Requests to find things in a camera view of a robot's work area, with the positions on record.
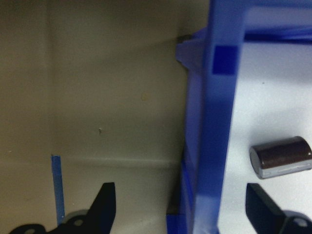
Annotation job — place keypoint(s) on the blue plastic battery bin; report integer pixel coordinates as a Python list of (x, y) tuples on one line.
[(217, 122)]

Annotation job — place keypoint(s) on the dark cylindrical battery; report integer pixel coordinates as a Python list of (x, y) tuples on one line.
[(282, 156)]

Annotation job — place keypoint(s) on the white foam bin liner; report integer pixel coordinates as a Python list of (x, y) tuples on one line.
[(268, 97)]

